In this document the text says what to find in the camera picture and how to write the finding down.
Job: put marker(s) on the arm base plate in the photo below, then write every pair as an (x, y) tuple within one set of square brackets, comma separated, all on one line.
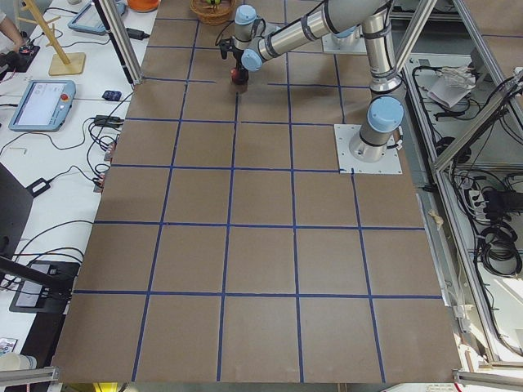
[(356, 157)]

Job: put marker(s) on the teach pendant tablet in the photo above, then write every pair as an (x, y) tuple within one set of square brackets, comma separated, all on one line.
[(44, 106), (88, 21)]

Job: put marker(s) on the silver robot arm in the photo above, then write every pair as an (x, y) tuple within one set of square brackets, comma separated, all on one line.
[(254, 42)]

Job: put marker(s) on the woven wicker basket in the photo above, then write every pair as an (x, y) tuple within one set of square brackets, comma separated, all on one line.
[(213, 15)]

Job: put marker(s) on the small blue device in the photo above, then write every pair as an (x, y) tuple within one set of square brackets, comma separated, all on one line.
[(111, 95)]

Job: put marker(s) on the black monitor stand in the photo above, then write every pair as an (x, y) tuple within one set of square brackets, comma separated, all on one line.
[(41, 282)]

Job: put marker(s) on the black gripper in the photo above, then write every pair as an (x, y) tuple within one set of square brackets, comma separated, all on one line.
[(237, 60)]

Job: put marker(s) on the orange round object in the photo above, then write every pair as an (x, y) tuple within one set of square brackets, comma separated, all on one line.
[(143, 5)]

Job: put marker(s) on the red apple with yellow spot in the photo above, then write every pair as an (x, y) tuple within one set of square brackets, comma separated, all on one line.
[(239, 76)]

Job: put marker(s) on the wooden stand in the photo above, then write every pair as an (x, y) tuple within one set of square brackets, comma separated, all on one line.
[(62, 63)]

